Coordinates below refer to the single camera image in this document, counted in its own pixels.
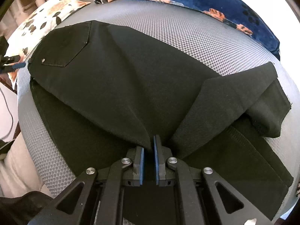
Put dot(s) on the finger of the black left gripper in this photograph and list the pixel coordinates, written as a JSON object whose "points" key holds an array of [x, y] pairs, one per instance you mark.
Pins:
{"points": [[12, 67], [10, 59]]}

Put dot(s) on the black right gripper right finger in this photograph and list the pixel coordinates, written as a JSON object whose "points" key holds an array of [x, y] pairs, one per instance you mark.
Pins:
{"points": [[164, 175]]}

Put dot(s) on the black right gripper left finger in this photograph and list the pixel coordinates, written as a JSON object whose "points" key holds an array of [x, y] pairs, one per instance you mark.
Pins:
{"points": [[133, 175]]}

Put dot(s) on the black pants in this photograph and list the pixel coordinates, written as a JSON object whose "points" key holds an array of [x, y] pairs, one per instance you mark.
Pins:
{"points": [[102, 89]]}

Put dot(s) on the white floral pillow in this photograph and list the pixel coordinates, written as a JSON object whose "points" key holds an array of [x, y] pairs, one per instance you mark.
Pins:
{"points": [[39, 23]]}

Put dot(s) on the grey mesh mattress cover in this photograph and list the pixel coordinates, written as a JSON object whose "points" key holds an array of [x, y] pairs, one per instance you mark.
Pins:
{"points": [[211, 42]]}

